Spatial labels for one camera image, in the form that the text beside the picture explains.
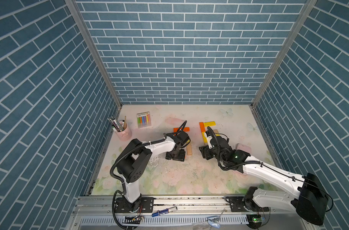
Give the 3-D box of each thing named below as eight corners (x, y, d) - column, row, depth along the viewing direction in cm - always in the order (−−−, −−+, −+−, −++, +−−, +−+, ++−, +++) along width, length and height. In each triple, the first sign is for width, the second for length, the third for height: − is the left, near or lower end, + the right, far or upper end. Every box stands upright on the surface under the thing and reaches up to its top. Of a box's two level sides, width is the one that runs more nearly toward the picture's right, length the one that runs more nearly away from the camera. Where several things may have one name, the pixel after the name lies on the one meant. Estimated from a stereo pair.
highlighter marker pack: (138, 128, 108) (137, 126, 106) (137, 115, 116) (136, 113, 114) (151, 126, 109) (151, 124, 108) (149, 113, 118) (149, 111, 116)
